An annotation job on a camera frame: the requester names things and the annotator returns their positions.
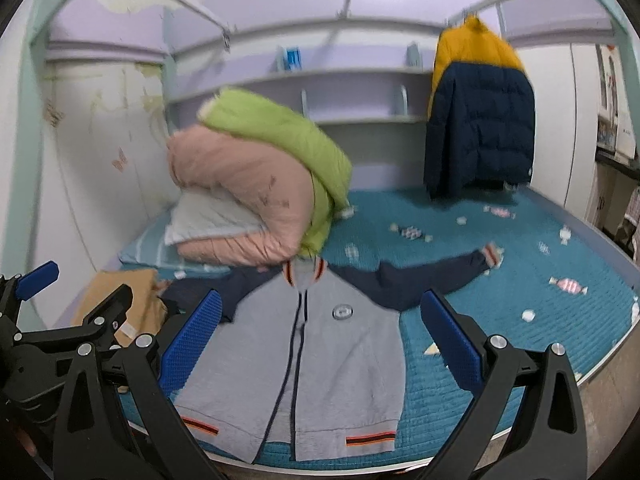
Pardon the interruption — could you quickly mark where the grey navy baseball jacket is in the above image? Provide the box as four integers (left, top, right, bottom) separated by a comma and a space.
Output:
163, 244, 503, 463

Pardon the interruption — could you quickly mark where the tan folded garment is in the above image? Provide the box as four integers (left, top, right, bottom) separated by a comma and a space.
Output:
70, 268, 170, 351

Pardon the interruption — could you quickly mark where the white striped pillow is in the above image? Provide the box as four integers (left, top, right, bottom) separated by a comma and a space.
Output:
118, 188, 267, 274

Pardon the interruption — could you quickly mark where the pink folded duvet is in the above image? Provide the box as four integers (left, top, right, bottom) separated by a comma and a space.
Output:
167, 125, 314, 266

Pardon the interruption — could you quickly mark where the lime green puffer jacket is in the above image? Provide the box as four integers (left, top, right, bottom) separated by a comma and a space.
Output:
196, 87, 352, 256

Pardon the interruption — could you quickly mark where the navy yellow puffer jacket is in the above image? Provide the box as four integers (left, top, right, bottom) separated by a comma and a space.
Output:
423, 15, 536, 200

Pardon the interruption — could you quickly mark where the mint green bed frame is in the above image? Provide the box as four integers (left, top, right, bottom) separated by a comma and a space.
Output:
1, 0, 68, 274

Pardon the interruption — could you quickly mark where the lilac wall shelf unit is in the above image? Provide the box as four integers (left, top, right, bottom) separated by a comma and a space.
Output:
163, 0, 626, 188

